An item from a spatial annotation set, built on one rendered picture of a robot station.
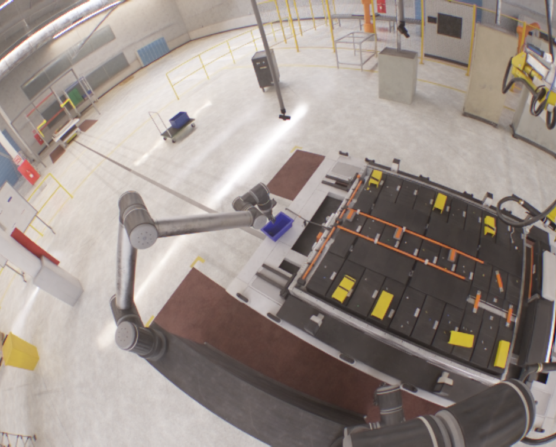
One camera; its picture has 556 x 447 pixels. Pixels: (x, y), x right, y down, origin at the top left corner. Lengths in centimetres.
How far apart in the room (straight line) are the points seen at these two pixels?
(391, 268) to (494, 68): 449
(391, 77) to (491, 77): 204
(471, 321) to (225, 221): 159
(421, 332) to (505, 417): 108
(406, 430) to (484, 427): 14
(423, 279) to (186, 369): 166
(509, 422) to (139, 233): 133
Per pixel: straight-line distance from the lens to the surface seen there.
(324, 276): 156
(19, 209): 728
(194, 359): 179
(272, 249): 190
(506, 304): 187
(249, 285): 182
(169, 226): 123
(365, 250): 163
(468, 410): 52
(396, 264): 162
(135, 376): 337
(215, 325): 279
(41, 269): 440
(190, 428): 292
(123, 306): 184
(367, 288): 153
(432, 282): 163
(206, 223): 132
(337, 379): 243
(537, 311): 190
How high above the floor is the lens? 243
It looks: 52 degrees down
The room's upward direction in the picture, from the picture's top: 21 degrees counter-clockwise
